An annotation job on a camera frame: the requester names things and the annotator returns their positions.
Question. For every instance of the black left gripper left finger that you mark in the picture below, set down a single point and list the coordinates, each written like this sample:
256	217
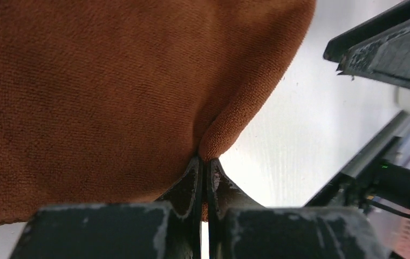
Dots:
168	227

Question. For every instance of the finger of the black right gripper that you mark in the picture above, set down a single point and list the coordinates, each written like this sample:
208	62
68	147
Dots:
377	49

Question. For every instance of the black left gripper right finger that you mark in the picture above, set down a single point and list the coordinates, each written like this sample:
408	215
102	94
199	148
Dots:
239	227

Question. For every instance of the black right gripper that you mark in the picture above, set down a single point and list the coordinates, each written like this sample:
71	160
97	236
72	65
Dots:
371	178

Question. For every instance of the brown towel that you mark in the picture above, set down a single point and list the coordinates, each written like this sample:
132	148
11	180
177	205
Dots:
107	101

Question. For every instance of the pink plastic basket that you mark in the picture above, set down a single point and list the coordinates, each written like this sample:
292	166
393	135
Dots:
392	231

